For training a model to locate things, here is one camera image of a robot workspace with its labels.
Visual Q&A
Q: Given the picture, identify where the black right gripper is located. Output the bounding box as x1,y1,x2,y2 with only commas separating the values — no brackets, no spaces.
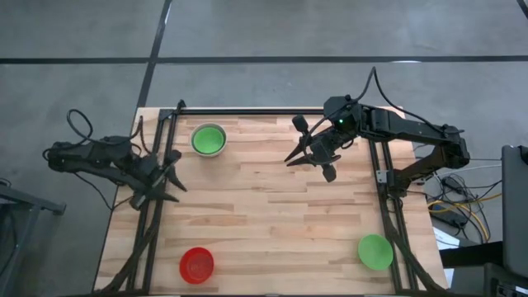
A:
284,115,350,183

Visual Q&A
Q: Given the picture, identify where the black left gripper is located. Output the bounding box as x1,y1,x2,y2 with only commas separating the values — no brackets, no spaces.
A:
130,148,188,210

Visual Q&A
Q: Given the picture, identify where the cream ribbed bowl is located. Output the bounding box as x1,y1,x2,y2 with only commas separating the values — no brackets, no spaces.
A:
189,122,229,158

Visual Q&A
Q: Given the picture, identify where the red plastic bowl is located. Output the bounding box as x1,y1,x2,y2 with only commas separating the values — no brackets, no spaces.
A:
178,247,215,285

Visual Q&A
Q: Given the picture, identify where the grey metal stand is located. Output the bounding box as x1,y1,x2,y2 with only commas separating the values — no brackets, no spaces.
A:
0,181,67,297

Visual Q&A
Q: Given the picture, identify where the black power adapter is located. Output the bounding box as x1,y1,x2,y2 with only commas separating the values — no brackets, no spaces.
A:
431,204,469,229

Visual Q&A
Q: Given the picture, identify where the white paper sheet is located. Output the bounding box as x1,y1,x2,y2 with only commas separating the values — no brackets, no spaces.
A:
432,225,462,252

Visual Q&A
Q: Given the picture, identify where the grey cart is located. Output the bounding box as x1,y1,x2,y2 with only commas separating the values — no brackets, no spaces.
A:
501,144,528,280

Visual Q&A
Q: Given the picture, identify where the black floor case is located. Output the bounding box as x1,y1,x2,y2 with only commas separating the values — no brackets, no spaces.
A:
449,262,528,297

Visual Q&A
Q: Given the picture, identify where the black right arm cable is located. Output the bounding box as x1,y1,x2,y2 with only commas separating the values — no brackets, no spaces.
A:
303,66,465,166

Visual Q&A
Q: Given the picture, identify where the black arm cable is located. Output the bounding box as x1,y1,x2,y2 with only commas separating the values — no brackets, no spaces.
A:
43,109,145,158
303,66,465,166

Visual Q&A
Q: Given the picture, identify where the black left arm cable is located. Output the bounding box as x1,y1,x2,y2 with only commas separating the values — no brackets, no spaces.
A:
43,109,145,158

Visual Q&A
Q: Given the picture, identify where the black floor cable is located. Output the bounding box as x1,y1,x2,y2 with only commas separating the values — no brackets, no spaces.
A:
428,172,496,244

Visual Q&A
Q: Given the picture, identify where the white floor cable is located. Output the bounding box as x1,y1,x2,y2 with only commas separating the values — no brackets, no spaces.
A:
428,163,502,177

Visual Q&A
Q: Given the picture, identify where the yellow floor cable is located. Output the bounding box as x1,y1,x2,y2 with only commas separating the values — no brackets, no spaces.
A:
427,192,502,244

